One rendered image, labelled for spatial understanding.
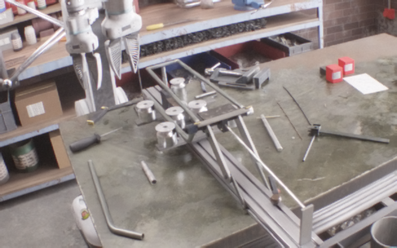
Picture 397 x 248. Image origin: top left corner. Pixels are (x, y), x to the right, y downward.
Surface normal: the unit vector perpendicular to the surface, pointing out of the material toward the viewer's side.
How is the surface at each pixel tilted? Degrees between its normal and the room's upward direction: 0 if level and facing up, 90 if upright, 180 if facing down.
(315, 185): 0
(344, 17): 90
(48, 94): 94
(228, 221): 0
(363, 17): 90
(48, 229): 0
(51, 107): 89
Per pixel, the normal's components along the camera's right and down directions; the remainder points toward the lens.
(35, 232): -0.11, -0.87
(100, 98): 0.49, 0.49
